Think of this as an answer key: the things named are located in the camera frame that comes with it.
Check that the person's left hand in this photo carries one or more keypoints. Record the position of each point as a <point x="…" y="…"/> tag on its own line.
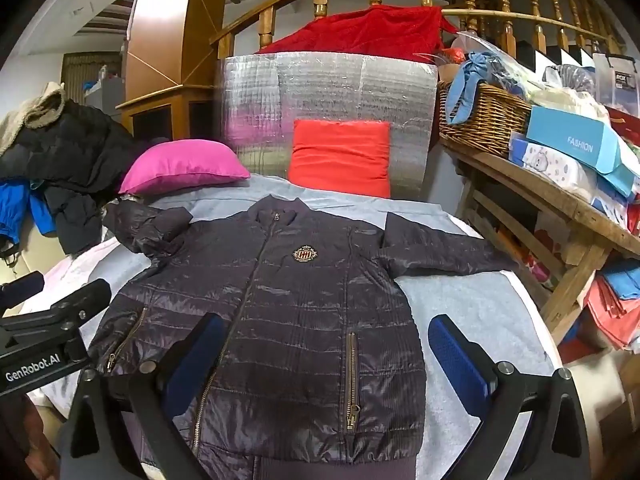
<point x="22" y="427"/>

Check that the blue jacket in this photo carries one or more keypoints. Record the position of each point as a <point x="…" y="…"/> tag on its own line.
<point x="12" y="210"/>

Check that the pink pillow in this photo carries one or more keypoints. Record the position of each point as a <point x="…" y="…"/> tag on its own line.
<point x="185" y="165"/>

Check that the wooden corner cabinet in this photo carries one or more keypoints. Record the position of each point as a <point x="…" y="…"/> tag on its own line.
<point x="160" y="20"/>

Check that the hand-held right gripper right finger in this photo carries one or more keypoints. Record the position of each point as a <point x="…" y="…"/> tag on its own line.
<point x="457" y="365"/>

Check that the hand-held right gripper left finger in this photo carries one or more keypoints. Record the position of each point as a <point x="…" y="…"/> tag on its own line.
<point x="200" y="355"/>

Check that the red pillow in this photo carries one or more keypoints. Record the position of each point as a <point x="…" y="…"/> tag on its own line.
<point x="340" y="155"/>

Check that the silver foil mat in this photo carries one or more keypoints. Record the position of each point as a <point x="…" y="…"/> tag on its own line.
<point x="325" y="90"/>

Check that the light blue cardboard box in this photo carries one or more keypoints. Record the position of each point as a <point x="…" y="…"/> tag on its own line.
<point x="570" y="140"/>

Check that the black puffer coat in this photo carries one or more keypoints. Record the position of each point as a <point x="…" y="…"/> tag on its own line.
<point x="75" y="150"/>

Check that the red quilted blanket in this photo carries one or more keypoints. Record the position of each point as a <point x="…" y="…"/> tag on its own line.
<point x="360" y="30"/>

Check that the cream cloth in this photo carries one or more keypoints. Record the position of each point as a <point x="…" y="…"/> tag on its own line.
<point x="575" y="100"/>

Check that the beige fleece garment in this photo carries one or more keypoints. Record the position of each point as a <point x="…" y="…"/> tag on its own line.
<point x="35" y="115"/>

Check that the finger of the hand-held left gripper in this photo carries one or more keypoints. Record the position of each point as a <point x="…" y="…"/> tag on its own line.
<point x="85" y="297"/>
<point x="22" y="290"/>

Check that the wooden shelf unit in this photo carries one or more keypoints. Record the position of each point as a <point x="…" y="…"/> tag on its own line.
<point x="575" y="285"/>

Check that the clear plastic storage box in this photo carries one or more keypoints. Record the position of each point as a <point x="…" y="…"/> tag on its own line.
<point x="620" y="85"/>

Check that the light blue cloth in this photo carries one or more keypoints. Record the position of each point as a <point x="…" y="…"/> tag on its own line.
<point x="462" y="85"/>

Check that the dark quilted puffer jacket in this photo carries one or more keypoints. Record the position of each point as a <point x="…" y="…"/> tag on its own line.
<point x="300" y="310"/>

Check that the stack of pink cloths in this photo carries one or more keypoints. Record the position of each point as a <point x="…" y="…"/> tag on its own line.
<point x="610" y="310"/>

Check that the wicker basket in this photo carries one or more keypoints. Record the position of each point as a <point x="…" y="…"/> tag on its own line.
<point x="485" y="120"/>

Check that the grey blanket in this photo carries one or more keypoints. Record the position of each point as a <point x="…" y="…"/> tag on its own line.
<point x="475" y="290"/>

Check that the clear bag of clothes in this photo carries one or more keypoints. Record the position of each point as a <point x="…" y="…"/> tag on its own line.
<point x="505" y="70"/>

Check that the white patterned box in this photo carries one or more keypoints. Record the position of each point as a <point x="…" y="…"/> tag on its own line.
<point x="550" y="165"/>

